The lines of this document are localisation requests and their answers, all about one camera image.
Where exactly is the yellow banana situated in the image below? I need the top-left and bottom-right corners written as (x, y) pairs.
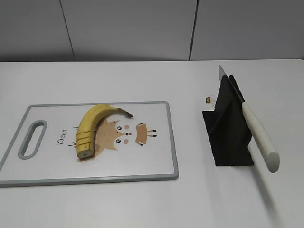
top-left (76, 104), bottom-right (133, 160)

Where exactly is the small brass nut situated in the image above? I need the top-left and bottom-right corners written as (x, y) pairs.
top-left (206, 97), bottom-right (212, 104)

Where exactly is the black knife stand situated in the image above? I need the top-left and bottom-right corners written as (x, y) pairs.
top-left (202, 75), bottom-right (254, 166)

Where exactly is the knife with white handle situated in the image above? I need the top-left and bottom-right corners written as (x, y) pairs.
top-left (230, 77), bottom-right (280, 173)

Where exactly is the white grey-rimmed cutting board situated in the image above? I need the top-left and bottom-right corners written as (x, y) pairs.
top-left (0, 101), bottom-right (179, 187)

